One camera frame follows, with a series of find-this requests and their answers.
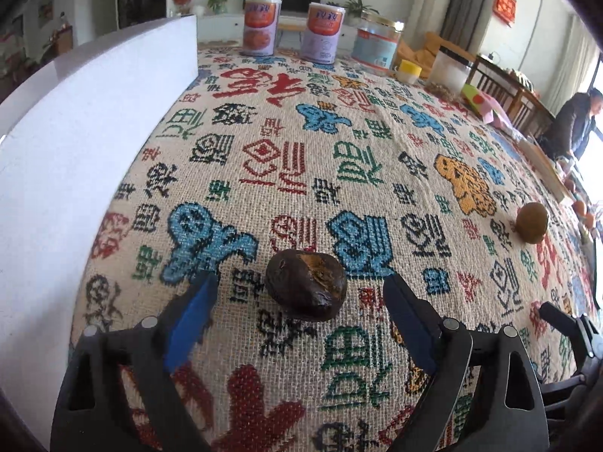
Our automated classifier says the brown green pear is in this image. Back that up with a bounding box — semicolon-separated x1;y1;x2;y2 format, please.
515;202;549;245

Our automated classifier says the wooden chair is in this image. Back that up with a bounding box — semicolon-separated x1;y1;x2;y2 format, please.
473;54;556;139

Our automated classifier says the small yellow cup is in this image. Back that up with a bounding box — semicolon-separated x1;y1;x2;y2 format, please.
394;59;423;85

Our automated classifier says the clear jar with black lid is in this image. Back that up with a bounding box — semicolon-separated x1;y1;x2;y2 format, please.
425;47;474;99

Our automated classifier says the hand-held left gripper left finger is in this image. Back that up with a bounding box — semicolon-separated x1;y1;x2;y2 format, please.
51;270;220;452

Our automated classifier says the dark brown wrinkled fruit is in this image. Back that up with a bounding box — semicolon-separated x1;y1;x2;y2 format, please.
264;249;349;324

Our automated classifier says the white foam board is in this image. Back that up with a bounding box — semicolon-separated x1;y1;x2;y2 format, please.
0;14;198;449

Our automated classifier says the orange label tin can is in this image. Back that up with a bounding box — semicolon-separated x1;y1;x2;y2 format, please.
300;2;347;65
242;0;282;56

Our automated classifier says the printed woven tablecloth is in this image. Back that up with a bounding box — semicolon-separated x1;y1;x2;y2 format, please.
70;41;603;452

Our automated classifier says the clear jar with blue label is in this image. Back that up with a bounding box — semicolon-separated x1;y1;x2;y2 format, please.
352;9;405;75

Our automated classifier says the grey curtain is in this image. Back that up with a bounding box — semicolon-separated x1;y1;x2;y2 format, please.
442;0;493;55

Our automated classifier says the red wall hanging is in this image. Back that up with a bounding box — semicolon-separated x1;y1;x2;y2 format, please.
494;0;518;27

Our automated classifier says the orange cushion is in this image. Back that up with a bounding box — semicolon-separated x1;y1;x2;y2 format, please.
399;31;474;78

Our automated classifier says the light wooden board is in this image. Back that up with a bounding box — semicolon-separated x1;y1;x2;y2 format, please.
517;137;574;204

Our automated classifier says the large green potted plant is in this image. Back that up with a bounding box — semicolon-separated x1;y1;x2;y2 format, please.
342;0;380;26

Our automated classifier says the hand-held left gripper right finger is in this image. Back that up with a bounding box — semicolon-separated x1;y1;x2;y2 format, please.
383;274;550;452

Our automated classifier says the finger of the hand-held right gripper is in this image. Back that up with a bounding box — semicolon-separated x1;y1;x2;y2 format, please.
537;371;603;419
539;301;603;373

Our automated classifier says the white television cabinet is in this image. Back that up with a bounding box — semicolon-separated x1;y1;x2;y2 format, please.
197;12;363;52

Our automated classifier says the pink snack bag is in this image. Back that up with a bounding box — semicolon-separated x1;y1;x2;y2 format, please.
463;83;515;129

